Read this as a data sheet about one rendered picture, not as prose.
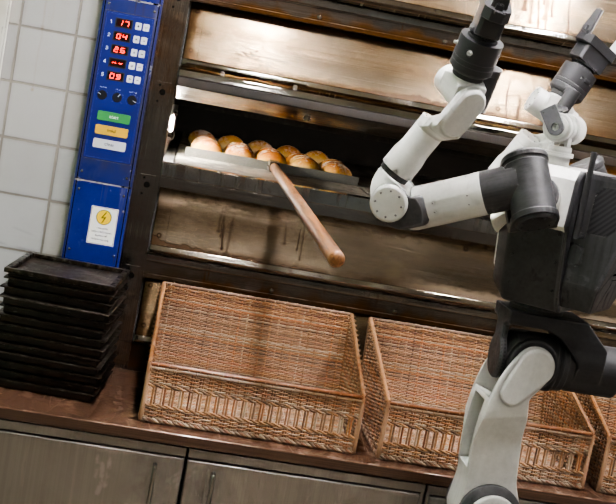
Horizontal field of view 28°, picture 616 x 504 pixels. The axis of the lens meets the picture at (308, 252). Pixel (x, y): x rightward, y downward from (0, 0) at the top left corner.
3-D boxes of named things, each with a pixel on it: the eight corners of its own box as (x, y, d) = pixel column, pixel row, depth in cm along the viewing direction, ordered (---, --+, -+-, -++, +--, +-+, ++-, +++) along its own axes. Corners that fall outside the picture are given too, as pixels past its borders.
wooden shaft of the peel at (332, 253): (344, 270, 215) (347, 253, 214) (326, 267, 214) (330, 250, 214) (278, 173, 383) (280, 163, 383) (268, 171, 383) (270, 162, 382)
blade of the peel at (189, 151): (357, 186, 395) (359, 177, 394) (184, 155, 388) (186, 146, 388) (344, 175, 430) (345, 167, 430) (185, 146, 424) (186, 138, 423)
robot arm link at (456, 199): (388, 230, 267) (491, 208, 261) (379, 244, 255) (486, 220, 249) (375, 178, 265) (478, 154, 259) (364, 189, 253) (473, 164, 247)
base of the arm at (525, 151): (514, 244, 258) (568, 231, 254) (497, 224, 247) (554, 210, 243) (502, 178, 263) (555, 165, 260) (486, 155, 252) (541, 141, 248)
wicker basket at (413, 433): (348, 406, 362) (366, 314, 358) (534, 436, 369) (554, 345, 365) (373, 460, 314) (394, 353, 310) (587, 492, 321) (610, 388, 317)
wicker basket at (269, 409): (144, 373, 356) (160, 278, 352) (337, 404, 362) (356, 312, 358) (134, 421, 308) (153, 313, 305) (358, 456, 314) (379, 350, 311)
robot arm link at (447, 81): (443, 39, 250) (424, 89, 255) (465, 63, 241) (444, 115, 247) (492, 47, 254) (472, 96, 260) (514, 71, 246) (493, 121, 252)
